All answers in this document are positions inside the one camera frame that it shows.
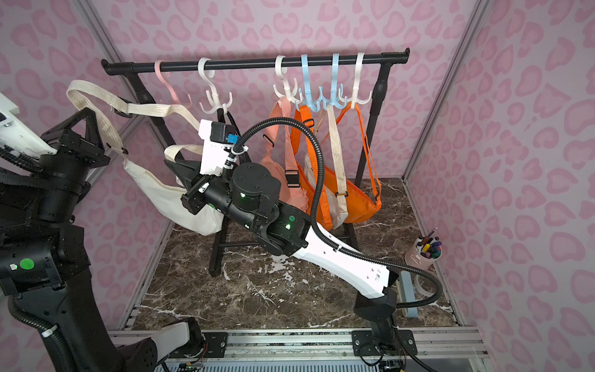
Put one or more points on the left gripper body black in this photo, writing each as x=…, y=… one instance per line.
x=74, y=146

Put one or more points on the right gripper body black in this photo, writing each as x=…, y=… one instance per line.
x=194, y=195

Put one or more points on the cream white sling bag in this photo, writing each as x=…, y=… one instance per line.
x=166, y=198

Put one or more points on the black sling bag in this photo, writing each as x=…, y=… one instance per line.
x=193, y=152

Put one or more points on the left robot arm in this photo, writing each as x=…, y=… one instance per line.
x=45, y=271

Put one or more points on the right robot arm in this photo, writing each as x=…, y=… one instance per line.
x=249, y=196

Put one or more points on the pink sling bag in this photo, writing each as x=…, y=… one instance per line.
x=290, y=190

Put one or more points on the white hook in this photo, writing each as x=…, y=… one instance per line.
x=354, y=100
x=288, y=92
x=212, y=93

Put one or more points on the orange sling bag front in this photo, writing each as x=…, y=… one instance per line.
x=323, y=214

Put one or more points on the pink multi-prong hook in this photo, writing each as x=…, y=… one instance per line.
x=162, y=78

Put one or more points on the white orange sling bag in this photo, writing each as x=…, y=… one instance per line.
x=335, y=181

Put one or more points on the light blue hook left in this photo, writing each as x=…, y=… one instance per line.
x=308, y=99

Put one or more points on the light blue hook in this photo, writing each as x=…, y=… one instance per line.
x=308, y=99
x=335, y=98

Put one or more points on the light blue hook right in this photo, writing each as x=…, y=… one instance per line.
x=335, y=98

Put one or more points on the white hook rightmost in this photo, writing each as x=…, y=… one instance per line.
x=354, y=100

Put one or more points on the black clothes rack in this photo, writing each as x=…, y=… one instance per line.
x=131, y=71

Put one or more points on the pink pen cup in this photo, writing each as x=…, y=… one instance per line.
x=425, y=252

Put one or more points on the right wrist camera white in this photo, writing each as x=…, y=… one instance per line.
x=219, y=138

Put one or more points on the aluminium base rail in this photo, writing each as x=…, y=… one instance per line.
x=442, y=349

